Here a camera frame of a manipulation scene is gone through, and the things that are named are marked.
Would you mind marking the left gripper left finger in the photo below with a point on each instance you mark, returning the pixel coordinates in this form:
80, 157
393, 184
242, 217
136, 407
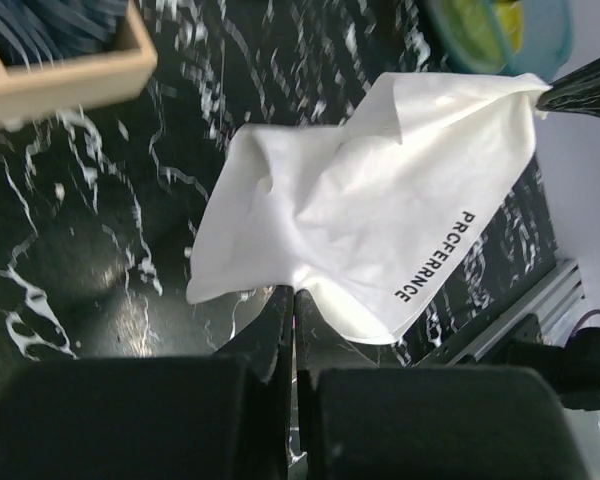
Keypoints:
222, 416

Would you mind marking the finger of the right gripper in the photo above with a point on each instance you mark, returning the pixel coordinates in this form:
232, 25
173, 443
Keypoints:
577, 92

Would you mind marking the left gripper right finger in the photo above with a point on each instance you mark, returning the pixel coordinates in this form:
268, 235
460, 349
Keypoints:
359, 420

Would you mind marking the white underwear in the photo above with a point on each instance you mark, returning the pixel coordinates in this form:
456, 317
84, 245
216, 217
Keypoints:
373, 216

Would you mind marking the teal transparent plastic bin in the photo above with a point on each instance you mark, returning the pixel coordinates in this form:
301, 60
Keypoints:
547, 41

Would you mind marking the yellow-green dotted plate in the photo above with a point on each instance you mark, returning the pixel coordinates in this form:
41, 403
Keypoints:
489, 31

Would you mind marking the wooden divided organizer box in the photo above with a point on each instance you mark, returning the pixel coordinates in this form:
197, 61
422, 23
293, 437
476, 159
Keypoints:
119, 73

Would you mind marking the navy striped rolled cloth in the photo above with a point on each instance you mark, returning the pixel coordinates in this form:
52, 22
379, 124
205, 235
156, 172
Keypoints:
48, 31

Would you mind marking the front aluminium rail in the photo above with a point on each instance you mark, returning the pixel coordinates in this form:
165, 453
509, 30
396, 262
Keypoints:
545, 314

